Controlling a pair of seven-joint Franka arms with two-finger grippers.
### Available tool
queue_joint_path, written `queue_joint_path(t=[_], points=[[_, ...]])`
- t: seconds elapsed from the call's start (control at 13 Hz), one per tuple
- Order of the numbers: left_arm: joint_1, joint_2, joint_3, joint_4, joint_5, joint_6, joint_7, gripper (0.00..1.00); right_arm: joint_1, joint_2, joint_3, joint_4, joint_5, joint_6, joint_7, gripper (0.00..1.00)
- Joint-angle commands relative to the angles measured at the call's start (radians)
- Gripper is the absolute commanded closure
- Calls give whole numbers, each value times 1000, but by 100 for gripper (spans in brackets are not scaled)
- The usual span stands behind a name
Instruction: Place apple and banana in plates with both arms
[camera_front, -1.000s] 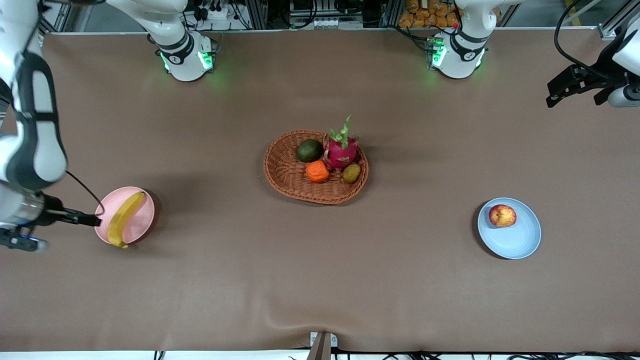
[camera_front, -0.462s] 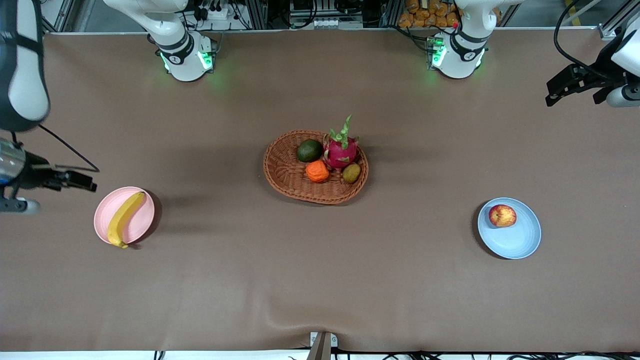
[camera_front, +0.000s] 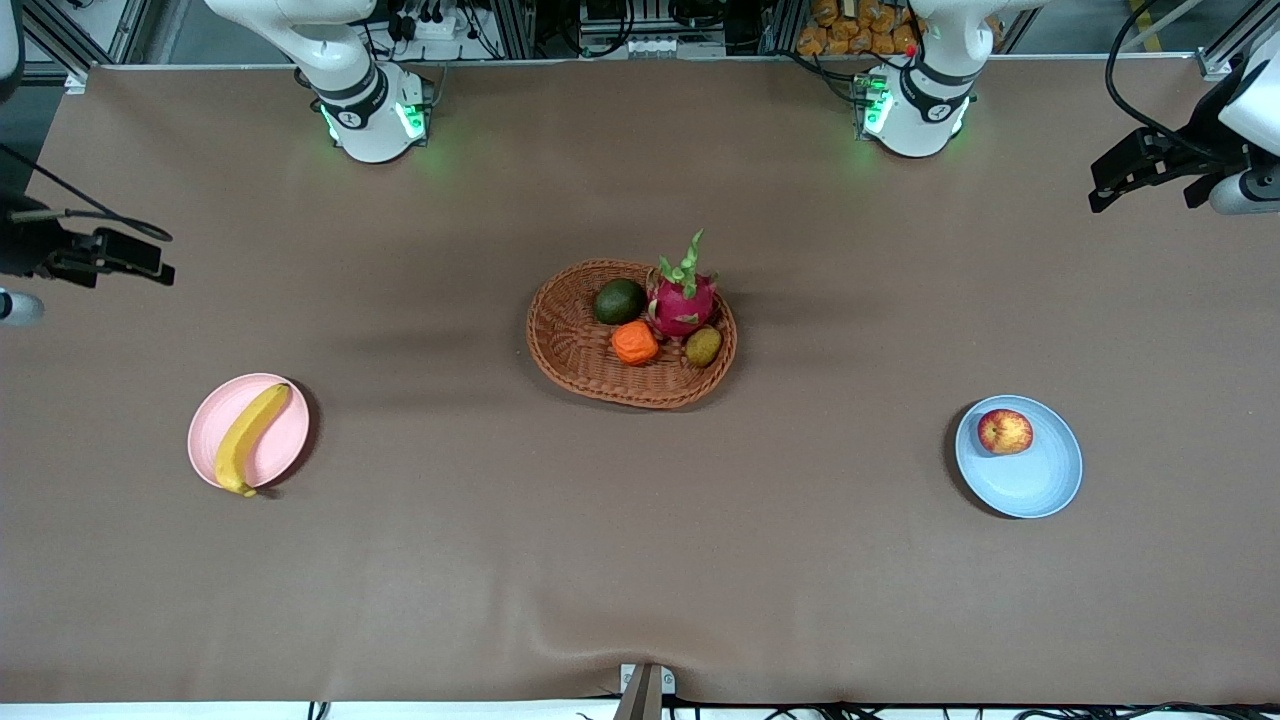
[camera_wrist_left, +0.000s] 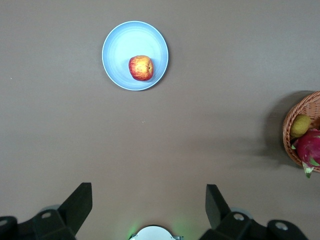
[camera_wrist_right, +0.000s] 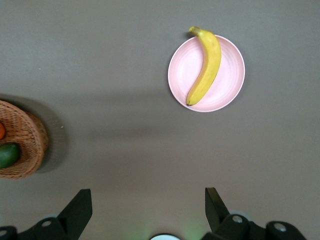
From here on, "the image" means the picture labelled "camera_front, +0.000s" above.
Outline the yellow banana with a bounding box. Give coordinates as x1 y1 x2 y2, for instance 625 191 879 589
214 383 292 498

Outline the red yellow apple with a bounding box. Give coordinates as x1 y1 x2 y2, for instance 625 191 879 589
977 408 1035 457

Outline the pink round plate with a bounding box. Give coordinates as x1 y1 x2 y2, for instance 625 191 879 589
187 373 311 492

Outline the pile of yellow snack packets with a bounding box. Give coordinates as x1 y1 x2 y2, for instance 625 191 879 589
797 0 921 57

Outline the light blue round plate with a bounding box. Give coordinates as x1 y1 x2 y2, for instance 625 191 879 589
954 395 1084 520

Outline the white power strip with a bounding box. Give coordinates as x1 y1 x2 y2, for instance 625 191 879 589
398 0 463 43

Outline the brown wicker basket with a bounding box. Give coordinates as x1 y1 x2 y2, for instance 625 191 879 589
527 260 738 409

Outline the magenta dragon fruit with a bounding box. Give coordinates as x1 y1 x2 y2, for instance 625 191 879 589
646 230 720 339

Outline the dark green avocado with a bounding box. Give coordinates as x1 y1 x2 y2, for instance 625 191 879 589
595 278 647 326

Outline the grey control equipment box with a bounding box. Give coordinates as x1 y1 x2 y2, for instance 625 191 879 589
578 0 729 57

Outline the orange tangerine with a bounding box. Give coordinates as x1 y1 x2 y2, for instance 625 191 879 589
612 320 661 367

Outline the brown table cover cloth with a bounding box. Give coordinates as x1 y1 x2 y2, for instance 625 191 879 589
0 58 1280 707

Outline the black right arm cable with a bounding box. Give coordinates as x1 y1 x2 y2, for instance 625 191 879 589
0 143 174 243

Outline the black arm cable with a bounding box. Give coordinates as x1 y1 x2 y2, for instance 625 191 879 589
1104 0 1251 163
0 143 174 243

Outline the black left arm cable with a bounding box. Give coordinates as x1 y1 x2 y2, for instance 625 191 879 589
1104 0 1251 163

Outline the aluminium frame profile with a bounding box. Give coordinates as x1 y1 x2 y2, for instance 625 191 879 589
1195 0 1280 81
20 0 151 93

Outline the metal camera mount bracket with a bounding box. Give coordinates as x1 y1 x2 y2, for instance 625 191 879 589
612 663 677 720

